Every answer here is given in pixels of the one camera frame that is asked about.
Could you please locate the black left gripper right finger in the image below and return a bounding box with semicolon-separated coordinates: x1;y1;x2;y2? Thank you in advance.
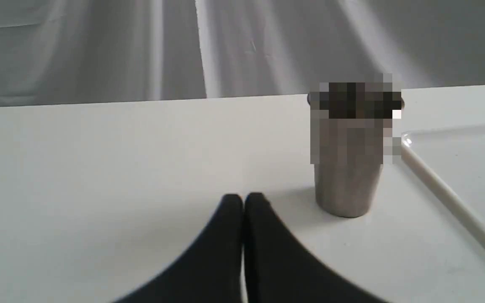
245;192;383;303

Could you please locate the stainless steel cup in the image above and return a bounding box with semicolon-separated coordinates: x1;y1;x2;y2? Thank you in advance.
306;81;405;218

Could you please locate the grey fabric backdrop curtain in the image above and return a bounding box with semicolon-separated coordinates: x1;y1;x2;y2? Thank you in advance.
0;0;485;106

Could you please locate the white plastic tray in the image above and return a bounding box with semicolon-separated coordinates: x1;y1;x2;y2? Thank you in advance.
402;124;485;248

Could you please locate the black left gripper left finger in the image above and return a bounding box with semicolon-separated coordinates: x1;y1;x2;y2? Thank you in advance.
119;194;244;303

